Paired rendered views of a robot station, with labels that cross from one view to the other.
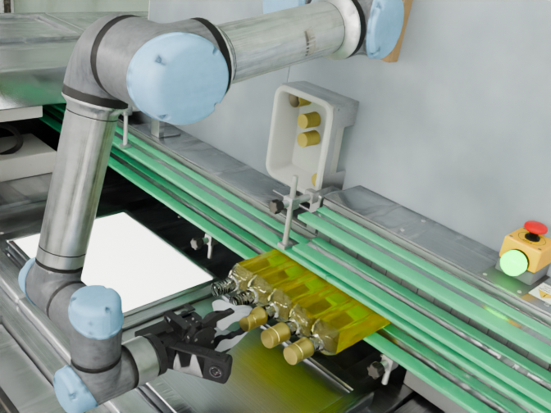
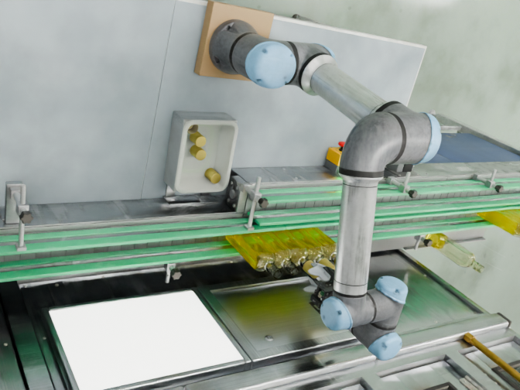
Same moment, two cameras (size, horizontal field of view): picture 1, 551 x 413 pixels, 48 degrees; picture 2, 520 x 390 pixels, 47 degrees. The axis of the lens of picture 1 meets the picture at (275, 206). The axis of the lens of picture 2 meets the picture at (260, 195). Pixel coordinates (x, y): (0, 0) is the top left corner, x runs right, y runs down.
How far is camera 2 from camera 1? 174 cm
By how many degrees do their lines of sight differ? 70
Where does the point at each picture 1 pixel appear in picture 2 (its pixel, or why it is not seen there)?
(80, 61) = (391, 152)
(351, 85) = (218, 103)
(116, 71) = (420, 147)
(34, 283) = (360, 310)
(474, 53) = not seen: hidden behind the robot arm
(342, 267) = (288, 217)
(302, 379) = not seen: hidden behind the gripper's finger
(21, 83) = not seen: outside the picture
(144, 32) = (421, 120)
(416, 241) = (309, 179)
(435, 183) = (281, 145)
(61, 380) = (395, 340)
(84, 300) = (398, 286)
